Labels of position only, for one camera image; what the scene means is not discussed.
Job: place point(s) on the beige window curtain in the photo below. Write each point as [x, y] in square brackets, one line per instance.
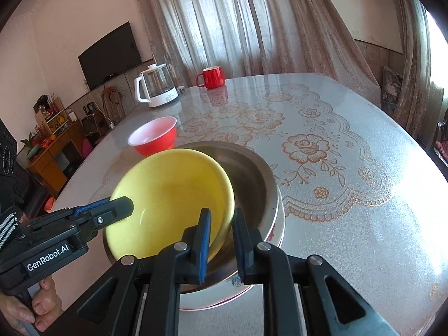
[413, 59]
[245, 24]

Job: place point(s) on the pink bag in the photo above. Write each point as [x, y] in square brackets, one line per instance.
[87, 142]

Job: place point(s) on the printed sack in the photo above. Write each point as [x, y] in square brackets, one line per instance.
[392, 87]

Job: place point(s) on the red mug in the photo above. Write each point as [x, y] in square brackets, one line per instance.
[213, 77]

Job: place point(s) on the wooden desk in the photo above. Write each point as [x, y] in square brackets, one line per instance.
[52, 161]

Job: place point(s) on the yellow plastic bowl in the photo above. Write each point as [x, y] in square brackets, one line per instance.
[168, 196]

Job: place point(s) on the stainless steel bowl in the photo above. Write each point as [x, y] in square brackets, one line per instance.
[252, 189]

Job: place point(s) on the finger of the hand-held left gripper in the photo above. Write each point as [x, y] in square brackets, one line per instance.
[115, 211]
[92, 206]

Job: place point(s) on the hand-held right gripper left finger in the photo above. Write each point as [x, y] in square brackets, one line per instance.
[204, 245]

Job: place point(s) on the black wall television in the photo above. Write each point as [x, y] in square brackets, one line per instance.
[108, 56]

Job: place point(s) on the brown wooden chair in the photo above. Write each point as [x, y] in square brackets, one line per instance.
[113, 103]

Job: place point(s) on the red waste bin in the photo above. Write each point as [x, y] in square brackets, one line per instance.
[50, 202]

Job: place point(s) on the white box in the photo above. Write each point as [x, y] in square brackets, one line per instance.
[71, 116]

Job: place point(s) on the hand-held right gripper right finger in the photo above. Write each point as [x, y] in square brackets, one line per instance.
[239, 248]

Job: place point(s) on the wooden shelf with fruit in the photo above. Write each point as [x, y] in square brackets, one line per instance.
[52, 119]

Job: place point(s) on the white plate with red print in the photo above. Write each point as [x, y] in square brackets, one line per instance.
[278, 224]

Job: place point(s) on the red plastic bowl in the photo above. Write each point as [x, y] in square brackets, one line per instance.
[154, 140]

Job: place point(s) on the white glass electric kettle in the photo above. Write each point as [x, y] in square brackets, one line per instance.
[161, 96]

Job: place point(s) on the person's left hand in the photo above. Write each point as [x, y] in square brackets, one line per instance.
[47, 301]

